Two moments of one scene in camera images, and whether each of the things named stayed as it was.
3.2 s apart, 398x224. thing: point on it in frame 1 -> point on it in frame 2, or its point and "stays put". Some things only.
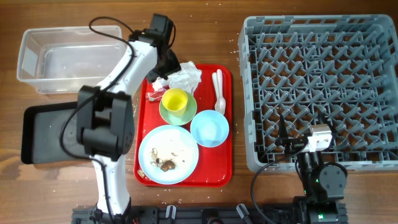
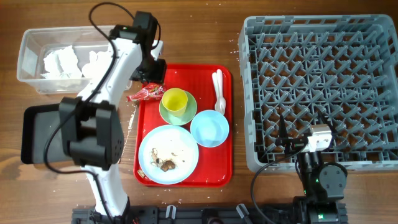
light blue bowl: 209,128 stays put
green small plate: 189,113 stays put
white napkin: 187,78 -> 63,64
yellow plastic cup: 174,99 stays put
